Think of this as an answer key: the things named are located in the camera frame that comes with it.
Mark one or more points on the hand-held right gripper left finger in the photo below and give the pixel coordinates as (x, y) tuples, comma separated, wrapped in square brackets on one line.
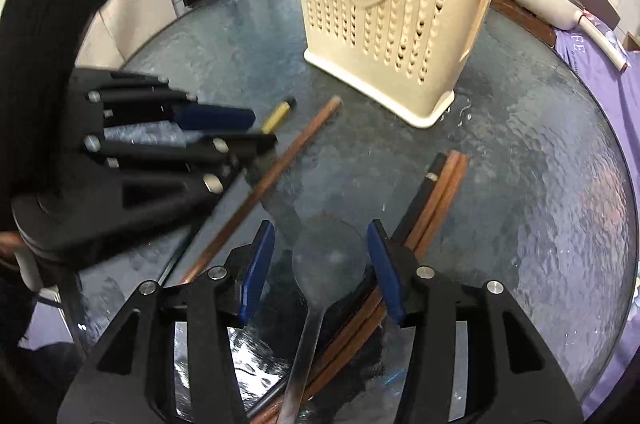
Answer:
[(257, 269)]

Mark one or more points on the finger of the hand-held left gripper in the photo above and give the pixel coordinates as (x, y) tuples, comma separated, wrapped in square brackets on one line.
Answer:
[(215, 117), (245, 144)]

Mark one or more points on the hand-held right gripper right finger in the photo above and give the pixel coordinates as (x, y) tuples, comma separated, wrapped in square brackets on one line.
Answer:
[(385, 269)]

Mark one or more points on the brown wooden chopstick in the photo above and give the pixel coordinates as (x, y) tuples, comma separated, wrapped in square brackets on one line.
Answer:
[(441, 191), (447, 191), (434, 191), (300, 143)]

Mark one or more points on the grey translucent plastic spoon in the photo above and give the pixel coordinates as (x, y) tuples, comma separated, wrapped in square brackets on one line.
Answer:
[(330, 249)]

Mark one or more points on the black chopstick with pale band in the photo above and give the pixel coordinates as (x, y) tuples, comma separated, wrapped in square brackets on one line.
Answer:
[(425, 191)]

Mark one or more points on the cream plastic utensil holder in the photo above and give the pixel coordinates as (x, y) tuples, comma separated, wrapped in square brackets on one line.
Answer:
[(400, 28)]

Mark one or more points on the beige cloth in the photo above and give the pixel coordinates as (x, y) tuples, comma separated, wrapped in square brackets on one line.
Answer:
[(135, 13)]

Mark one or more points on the purple floral cloth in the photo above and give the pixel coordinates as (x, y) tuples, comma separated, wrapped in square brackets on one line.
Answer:
[(615, 103)]

